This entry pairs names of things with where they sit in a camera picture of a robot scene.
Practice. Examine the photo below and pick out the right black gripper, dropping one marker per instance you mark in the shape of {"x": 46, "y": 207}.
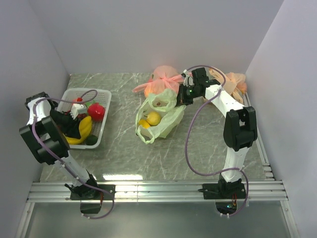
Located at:
{"x": 182, "y": 100}

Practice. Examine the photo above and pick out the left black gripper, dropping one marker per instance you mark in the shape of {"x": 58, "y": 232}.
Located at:
{"x": 71, "y": 130}

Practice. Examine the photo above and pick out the yellow fake banana bunch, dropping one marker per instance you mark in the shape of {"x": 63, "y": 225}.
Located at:
{"x": 85, "y": 128}

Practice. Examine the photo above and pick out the green avocado-print plastic bag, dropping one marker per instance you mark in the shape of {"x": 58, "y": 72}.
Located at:
{"x": 162, "y": 106}

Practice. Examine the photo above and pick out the yellow fake mango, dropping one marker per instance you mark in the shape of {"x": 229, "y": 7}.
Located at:
{"x": 144, "y": 123}

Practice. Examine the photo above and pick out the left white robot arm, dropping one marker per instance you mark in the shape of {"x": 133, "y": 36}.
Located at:
{"x": 48, "y": 134}

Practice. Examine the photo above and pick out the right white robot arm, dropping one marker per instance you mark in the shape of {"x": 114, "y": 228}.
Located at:
{"x": 240, "y": 128}

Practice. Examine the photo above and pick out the green fake avocado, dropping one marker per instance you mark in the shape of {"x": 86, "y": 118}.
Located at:
{"x": 91, "y": 140}

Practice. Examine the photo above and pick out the pink tied plastic bag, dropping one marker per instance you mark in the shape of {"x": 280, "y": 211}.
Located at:
{"x": 163, "y": 77}

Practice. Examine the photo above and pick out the red fake dragon fruit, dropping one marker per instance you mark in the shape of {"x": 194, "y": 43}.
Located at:
{"x": 96, "y": 112}

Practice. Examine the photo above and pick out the orange tied plastic bag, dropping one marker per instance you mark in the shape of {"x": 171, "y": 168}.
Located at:
{"x": 235, "y": 84}

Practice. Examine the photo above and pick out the white plastic basket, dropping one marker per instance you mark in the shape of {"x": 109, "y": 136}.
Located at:
{"x": 103, "y": 97}

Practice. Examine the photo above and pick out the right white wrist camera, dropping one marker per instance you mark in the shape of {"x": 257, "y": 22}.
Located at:
{"x": 188, "y": 79}

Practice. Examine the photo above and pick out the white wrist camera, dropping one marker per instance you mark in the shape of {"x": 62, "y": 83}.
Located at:
{"x": 188, "y": 79}
{"x": 78, "y": 108}

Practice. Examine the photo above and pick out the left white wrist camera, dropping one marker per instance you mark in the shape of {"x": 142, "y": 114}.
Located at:
{"x": 78, "y": 108}

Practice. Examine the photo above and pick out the aluminium mounting rail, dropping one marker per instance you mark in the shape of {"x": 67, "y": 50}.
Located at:
{"x": 154, "y": 191}

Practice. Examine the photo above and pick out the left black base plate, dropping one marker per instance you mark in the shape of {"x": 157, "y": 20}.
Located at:
{"x": 104, "y": 192}

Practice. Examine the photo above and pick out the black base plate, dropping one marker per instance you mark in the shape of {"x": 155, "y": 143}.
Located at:
{"x": 104, "y": 192}
{"x": 213, "y": 192}

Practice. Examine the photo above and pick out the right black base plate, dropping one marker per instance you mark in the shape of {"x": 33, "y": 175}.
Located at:
{"x": 213, "y": 192}

